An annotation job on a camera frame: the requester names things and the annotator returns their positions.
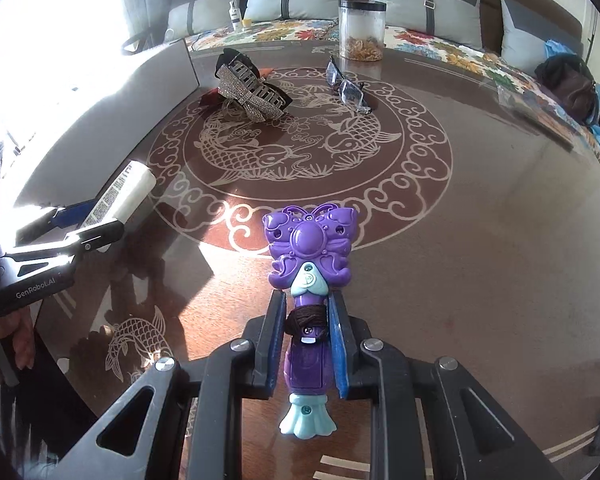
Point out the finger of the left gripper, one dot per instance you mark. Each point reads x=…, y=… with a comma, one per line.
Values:
x=35, y=221
x=75, y=242

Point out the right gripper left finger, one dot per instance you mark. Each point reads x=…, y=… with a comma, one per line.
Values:
x=184, y=418

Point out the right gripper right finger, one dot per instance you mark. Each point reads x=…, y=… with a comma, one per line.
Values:
x=429, y=420

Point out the white lotion bottle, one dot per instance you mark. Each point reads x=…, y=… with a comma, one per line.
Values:
x=122, y=197

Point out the rhinestone bow hair clip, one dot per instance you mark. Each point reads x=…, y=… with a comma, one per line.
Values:
x=241, y=82

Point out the clear eyeglasses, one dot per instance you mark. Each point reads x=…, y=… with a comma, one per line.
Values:
x=349, y=93

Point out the red packet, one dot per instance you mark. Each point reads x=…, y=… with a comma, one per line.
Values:
x=212, y=98

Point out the person's left hand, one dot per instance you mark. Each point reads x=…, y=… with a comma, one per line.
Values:
x=18, y=327

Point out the large white cardboard box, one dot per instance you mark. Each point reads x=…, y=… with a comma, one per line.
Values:
x=76, y=166

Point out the grey pillow far left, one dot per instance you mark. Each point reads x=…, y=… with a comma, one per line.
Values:
x=190, y=17

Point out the small white spray bottle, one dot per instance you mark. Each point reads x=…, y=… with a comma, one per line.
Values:
x=235, y=16

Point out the clear plastic jar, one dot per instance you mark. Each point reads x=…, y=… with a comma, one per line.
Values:
x=362, y=30

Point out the black and blue clothes pile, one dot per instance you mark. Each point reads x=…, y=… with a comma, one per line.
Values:
x=568, y=79

